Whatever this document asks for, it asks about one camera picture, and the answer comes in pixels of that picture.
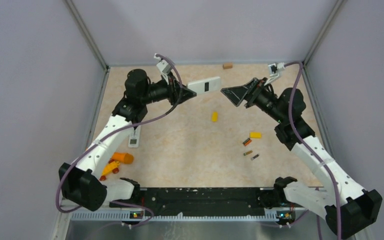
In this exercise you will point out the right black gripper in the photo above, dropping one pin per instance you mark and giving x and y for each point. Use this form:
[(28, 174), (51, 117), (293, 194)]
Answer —
[(236, 94)]

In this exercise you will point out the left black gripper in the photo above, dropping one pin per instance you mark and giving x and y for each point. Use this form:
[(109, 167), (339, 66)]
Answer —
[(180, 93)]

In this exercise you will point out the white remote control back up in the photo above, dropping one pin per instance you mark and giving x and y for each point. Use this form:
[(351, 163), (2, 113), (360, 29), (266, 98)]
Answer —
[(207, 85)]

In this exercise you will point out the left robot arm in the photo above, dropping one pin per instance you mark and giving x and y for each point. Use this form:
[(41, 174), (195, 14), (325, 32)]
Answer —
[(80, 180)]

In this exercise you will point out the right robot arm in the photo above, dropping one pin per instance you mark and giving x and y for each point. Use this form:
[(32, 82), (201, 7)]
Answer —
[(345, 205)]

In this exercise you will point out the white remote with buttons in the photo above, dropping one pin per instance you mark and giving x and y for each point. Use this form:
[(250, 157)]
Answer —
[(134, 138)]

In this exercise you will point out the yellow block centre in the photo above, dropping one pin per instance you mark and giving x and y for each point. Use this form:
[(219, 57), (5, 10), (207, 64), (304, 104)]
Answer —
[(214, 117)]

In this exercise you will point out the yellow block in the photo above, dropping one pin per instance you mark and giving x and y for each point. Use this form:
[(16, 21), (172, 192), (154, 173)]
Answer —
[(255, 135), (214, 117)]

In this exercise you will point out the brown wooden block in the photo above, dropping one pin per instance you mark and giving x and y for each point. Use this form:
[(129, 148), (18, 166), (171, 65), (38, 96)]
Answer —
[(227, 65)]

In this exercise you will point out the yellow block right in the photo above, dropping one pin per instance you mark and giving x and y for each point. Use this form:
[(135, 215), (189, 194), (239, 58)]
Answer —
[(255, 135)]

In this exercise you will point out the green orange battery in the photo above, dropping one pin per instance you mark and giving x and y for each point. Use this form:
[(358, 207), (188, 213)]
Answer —
[(247, 142)]

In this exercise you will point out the orange cone toy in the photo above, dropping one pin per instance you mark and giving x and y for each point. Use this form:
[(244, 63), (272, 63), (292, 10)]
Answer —
[(124, 158)]

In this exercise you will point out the yellow toy car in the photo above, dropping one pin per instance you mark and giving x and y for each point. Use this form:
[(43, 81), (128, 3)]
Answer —
[(111, 168)]

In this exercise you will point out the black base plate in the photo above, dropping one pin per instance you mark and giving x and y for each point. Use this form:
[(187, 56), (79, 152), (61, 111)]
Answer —
[(210, 201)]

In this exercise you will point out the left aluminium frame post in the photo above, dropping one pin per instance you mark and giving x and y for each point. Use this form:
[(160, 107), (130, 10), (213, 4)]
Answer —
[(81, 25)]

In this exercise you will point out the aluminium frame post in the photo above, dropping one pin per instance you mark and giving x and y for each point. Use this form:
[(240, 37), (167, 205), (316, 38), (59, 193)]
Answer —
[(81, 25), (339, 4)]

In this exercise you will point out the right aluminium frame post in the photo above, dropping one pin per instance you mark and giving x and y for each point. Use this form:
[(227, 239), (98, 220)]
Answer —
[(339, 4)]

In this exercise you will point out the white cable duct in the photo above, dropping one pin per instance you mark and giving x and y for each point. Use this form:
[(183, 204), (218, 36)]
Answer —
[(125, 215)]

